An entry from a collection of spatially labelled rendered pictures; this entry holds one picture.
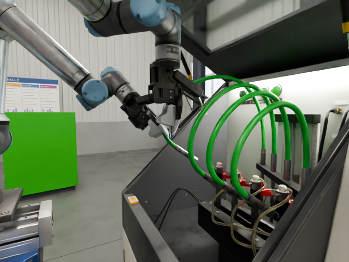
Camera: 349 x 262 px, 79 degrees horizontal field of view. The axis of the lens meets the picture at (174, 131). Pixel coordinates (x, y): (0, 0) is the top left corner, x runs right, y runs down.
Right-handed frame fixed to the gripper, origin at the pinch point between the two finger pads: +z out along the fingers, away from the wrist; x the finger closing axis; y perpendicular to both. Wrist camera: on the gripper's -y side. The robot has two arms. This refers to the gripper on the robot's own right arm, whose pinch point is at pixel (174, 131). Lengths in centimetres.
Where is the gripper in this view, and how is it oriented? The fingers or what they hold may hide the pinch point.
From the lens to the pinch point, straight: 64.3
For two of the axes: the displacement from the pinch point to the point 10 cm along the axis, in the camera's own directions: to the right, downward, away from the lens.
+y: -9.1, 0.4, -4.1
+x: 4.2, 0.8, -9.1
